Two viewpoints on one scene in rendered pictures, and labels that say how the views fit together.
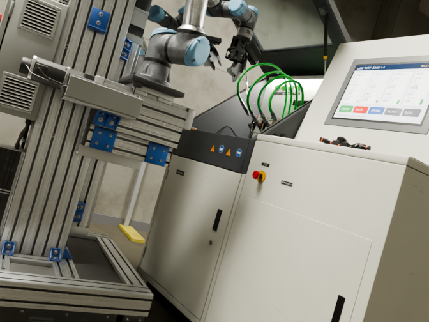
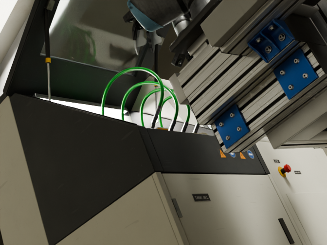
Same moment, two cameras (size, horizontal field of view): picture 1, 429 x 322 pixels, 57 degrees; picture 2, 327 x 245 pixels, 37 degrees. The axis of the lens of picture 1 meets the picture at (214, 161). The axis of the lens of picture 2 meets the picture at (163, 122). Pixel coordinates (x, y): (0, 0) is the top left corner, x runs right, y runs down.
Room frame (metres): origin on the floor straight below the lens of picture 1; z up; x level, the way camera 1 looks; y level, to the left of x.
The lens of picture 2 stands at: (2.70, 1.57, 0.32)
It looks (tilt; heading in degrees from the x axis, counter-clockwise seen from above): 24 degrees up; 251
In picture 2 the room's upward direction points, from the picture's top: 23 degrees counter-clockwise
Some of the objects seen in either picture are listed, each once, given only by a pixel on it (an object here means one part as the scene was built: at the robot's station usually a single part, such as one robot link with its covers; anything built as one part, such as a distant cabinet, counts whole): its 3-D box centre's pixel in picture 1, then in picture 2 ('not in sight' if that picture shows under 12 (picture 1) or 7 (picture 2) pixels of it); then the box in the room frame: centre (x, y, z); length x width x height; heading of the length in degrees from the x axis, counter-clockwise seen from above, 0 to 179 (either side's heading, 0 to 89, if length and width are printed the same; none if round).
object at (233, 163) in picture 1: (210, 147); (208, 156); (2.06, 0.04, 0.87); 0.62 x 0.04 x 0.16; 36
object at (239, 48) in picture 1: (239, 50); not in sight; (1.92, 0.03, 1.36); 0.09 x 0.08 x 0.12; 126
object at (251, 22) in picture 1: (248, 19); (178, 16); (1.92, 0.03, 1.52); 0.09 x 0.08 x 0.11; 150
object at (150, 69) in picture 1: (154, 73); not in sight; (1.65, 0.34, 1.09); 0.15 x 0.15 x 0.10
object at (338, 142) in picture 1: (346, 144); not in sight; (1.52, -0.47, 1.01); 0.23 x 0.11 x 0.06; 36
